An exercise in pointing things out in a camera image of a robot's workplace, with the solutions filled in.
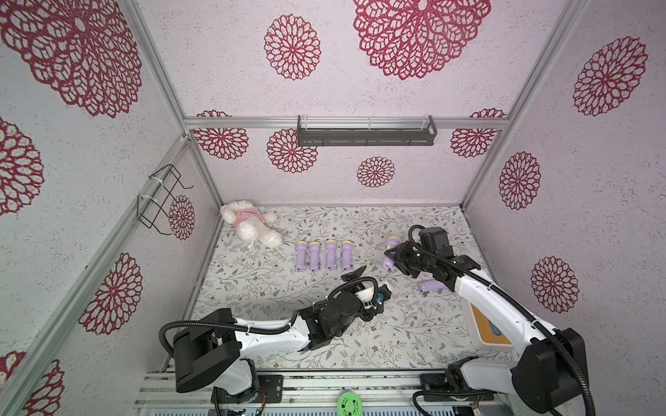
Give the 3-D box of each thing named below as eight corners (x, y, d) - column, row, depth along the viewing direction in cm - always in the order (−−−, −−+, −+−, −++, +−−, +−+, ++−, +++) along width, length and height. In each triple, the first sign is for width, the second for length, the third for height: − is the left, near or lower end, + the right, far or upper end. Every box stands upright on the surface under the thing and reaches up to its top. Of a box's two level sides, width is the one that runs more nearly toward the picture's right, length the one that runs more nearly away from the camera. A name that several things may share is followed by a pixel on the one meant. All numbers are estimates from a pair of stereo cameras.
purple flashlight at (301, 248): (294, 271, 101) (293, 267, 98) (297, 245, 109) (296, 241, 106) (305, 271, 101) (304, 267, 98) (307, 245, 109) (306, 241, 106)
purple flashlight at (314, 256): (308, 271, 100) (308, 268, 98) (310, 245, 108) (310, 242, 106) (319, 271, 100) (319, 268, 98) (320, 245, 108) (320, 242, 106)
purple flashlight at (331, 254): (326, 269, 101) (326, 265, 99) (326, 243, 109) (326, 239, 107) (337, 269, 101) (337, 265, 99) (336, 243, 109) (336, 239, 107)
